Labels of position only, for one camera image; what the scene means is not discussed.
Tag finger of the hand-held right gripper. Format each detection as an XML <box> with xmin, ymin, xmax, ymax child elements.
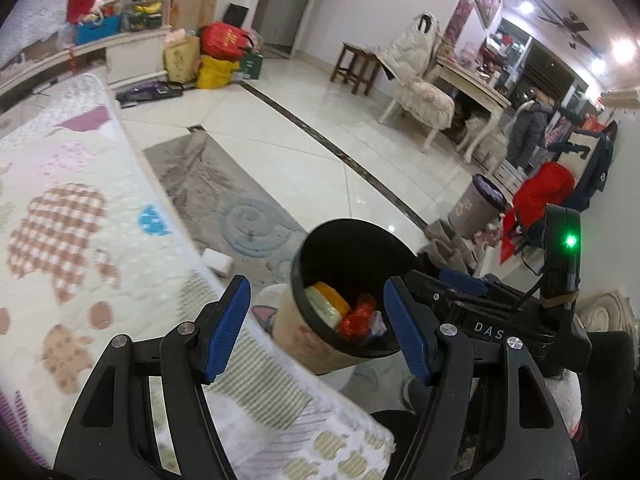
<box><xmin>440</xmin><ymin>268</ymin><xmax>506</xmax><ymax>303</ymax></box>
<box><xmin>404</xmin><ymin>270</ymin><xmax>481</xmax><ymax>323</ymax></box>

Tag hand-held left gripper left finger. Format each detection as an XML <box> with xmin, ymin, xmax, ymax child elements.
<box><xmin>52</xmin><ymin>275</ymin><xmax>252</xmax><ymax>480</ymax></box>

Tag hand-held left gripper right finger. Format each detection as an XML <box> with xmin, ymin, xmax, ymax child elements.
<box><xmin>382</xmin><ymin>276</ymin><xmax>581</xmax><ymax>480</ymax></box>

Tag beige trash bin black liner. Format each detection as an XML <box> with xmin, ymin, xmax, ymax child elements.
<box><xmin>271</xmin><ymin>216</ymin><xmax>427</xmax><ymax>376</ymax></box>

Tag grey plush slipper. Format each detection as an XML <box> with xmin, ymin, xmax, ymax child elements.
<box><xmin>430</xmin><ymin>237</ymin><xmax>478</xmax><ymax>273</ymax></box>
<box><xmin>424</xmin><ymin>219</ymin><xmax>458</xmax><ymax>243</ymax></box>

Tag white slipper pink ear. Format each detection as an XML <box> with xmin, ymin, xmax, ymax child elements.
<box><xmin>251</xmin><ymin>284</ymin><xmax>291</xmax><ymax>338</ymax></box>

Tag red crumpled wrapper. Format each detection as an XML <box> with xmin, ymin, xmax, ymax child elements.
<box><xmin>338</xmin><ymin>293</ymin><xmax>379</xmax><ymax>345</ymax></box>

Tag beige plush cushion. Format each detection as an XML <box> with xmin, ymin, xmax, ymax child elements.
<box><xmin>577</xmin><ymin>290</ymin><xmax>636</xmax><ymax>333</ymax></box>

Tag small white box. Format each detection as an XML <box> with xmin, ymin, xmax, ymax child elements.
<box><xmin>201</xmin><ymin>249</ymin><xmax>234</xmax><ymax>277</ymax></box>

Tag grey floral waste bin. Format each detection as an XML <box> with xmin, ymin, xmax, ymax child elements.
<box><xmin>446</xmin><ymin>173</ymin><xmax>510</xmax><ymax>240</ymax></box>

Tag red fabric bag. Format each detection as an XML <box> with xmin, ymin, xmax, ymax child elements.
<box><xmin>500</xmin><ymin>161</ymin><xmax>577</xmax><ymax>263</ymax></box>

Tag yellow round container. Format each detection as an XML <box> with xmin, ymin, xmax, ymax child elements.
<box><xmin>305</xmin><ymin>281</ymin><xmax>352</xmax><ymax>330</ymax></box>

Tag dark blue jacket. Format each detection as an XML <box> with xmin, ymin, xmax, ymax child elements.
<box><xmin>547</xmin><ymin>120</ymin><xmax>619</xmax><ymax>211</ymax></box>

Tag person's dark pants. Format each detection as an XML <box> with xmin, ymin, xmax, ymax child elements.
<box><xmin>575</xmin><ymin>330</ymin><xmax>638</xmax><ymax>461</ymax></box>

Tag white plush toy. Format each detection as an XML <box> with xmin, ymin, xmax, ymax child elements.
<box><xmin>542</xmin><ymin>372</ymin><xmax>585</xmax><ymax>443</ymax></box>

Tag grey swirl rug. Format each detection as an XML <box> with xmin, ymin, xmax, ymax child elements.
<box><xmin>142</xmin><ymin>129</ymin><xmax>311</xmax><ymax>291</ymax></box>

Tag white dining table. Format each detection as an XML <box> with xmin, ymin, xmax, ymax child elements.
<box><xmin>429</xmin><ymin>52</ymin><xmax>514</xmax><ymax>163</ymax></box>

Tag white cushioned chair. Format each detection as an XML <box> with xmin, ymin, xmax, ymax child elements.
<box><xmin>376</xmin><ymin>11</ymin><xmax>457</xmax><ymax>155</ymax></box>

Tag printed plush blanket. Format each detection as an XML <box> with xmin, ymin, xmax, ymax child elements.
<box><xmin>0</xmin><ymin>72</ymin><xmax>396</xmax><ymax>480</ymax></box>

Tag brown wooden stool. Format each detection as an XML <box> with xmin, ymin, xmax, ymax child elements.
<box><xmin>329</xmin><ymin>41</ymin><xmax>385</xmax><ymax>97</ymax></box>

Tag ceiling fan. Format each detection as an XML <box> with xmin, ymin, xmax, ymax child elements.
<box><xmin>530</xmin><ymin>0</ymin><xmax>600</xmax><ymax>55</ymax></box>

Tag purple stick vacuum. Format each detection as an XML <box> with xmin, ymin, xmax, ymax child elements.
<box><xmin>115</xmin><ymin>81</ymin><xmax>185</xmax><ymax>109</ymax></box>

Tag yellow plastic bag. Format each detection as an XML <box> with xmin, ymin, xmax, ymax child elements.
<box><xmin>195</xmin><ymin>55</ymin><xmax>242</xmax><ymax>91</ymax></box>

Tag green carton box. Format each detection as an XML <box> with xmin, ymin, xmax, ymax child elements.
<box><xmin>239</xmin><ymin>50</ymin><xmax>266</xmax><ymax>81</ymax></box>

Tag large red bag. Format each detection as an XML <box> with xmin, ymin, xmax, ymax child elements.
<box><xmin>201</xmin><ymin>21</ymin><xmax>252</xmax><ymax>61</ymax></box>

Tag white TV cabinet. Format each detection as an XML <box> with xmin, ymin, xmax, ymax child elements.
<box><xmin>0</xmin><ymin>27</ymin><xmax>173</xmax><ymax>111</ymax></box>

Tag grey door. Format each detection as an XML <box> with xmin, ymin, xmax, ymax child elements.
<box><xmin>260</xmin><ymin>0</ymin><xmax>326</xmax><ymax>58</ymax></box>

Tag black flat bag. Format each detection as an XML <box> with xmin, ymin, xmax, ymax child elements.
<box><xmin>222</xmin><ymin>2</ymin><xmax>250</xmax><ymax>28</ymax></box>

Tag blue plastic basket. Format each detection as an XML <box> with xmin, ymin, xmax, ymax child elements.
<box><xmin>75</xmin><ymin>14</ymin><xmax>122</xmax><ymax>46</ymax></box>

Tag white quilted cover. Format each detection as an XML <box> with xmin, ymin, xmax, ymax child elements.
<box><xmin>0</xmin><ymin>0</ymin><xmax>81</xmax><ymax>68</ymax></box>

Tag pink wall scroll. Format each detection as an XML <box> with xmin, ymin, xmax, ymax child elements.
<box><xmin>445</xmin><ymin>0</ymin><xmax>473</xmax><ymax>41</ymax></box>

